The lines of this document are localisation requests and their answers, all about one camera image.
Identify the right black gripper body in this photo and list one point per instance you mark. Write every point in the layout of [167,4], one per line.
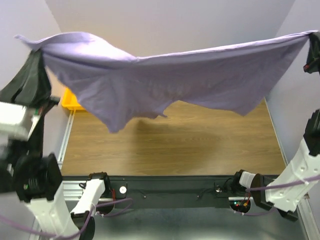
[315,69]

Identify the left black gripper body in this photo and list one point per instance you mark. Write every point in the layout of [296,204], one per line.
[2,89]

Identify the purple t shirt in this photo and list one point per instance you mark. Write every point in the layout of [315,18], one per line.
[116,86]

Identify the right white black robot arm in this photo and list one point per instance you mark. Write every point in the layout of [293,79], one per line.
[292,182]

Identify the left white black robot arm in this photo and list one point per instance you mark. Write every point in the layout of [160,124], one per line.
[36,178]

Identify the yellow plastic bin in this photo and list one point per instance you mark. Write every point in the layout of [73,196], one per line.
[69,101]

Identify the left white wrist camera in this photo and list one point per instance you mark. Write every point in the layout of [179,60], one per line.
[18,121]

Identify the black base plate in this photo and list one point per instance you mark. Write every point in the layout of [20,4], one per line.
[173,192]

